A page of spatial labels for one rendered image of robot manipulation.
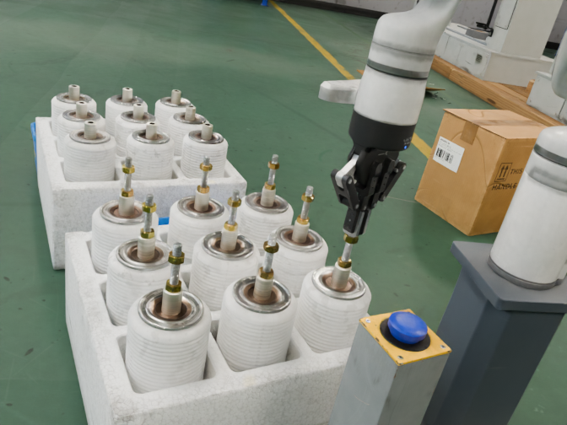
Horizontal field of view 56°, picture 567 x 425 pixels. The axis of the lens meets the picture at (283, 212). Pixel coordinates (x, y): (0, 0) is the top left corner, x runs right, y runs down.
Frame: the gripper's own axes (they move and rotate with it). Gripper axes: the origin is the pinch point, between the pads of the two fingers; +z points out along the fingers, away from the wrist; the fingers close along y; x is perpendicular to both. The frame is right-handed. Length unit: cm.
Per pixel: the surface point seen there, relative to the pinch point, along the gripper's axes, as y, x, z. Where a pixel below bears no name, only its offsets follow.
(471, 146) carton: 90, 26, 11
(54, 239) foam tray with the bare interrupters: -15, 55, 28
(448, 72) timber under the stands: 306, 149, 28
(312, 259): 2.3, 7.1, 10.7
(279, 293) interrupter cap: -9.0, 2.7, 9.9
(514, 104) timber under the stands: 256, 79, 26
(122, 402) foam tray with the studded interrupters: -30.1, 3.9, 17.3
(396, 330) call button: -11.2, -14.7, 2.7
